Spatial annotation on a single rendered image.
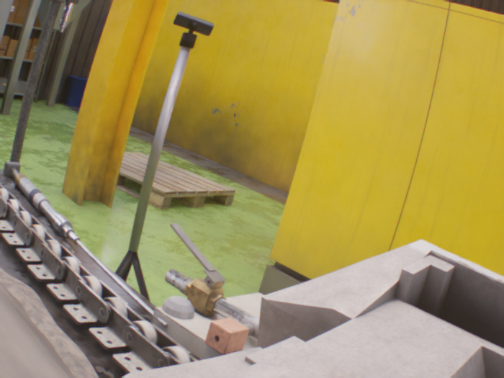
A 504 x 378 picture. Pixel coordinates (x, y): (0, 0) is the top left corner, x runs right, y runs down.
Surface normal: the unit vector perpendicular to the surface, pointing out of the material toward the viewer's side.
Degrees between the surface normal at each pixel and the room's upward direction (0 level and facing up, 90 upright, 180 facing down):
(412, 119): 90
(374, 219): 90
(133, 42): 90
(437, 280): 100
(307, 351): 10
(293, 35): 90
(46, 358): 0
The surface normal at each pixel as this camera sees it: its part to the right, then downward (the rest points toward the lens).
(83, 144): -0.68, -0.05
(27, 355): 0.26, -0.95
